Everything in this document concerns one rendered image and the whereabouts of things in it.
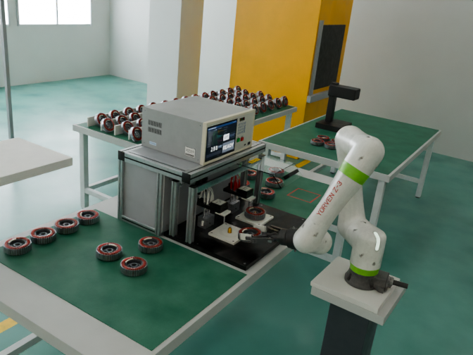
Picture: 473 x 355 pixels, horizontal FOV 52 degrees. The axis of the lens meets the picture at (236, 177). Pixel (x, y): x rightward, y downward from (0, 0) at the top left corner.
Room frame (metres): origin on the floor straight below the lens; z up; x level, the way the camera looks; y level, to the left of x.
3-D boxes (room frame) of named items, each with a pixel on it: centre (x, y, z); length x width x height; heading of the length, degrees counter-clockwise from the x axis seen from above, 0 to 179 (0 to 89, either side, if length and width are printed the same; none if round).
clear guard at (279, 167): (2.40, -0.15, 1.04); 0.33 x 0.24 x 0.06; 59
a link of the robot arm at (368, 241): (1.85, -0.58, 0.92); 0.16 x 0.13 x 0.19; 15
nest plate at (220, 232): (2.13, 0.01, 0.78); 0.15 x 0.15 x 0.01; 59
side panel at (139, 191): (2.16, 0.45, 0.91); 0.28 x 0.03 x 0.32; 59
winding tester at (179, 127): (2.41, 0.21, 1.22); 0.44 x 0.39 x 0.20; 149
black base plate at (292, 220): (2.24, -0.04, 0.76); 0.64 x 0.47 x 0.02; 149
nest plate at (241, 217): (2.34, -0.12, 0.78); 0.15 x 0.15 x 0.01; 59
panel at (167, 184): (2.37, 0.16, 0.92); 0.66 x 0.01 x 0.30; 149
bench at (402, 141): (4.38, -1.09, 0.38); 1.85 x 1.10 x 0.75; 149
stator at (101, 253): (1.86, 0.52, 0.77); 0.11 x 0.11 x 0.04
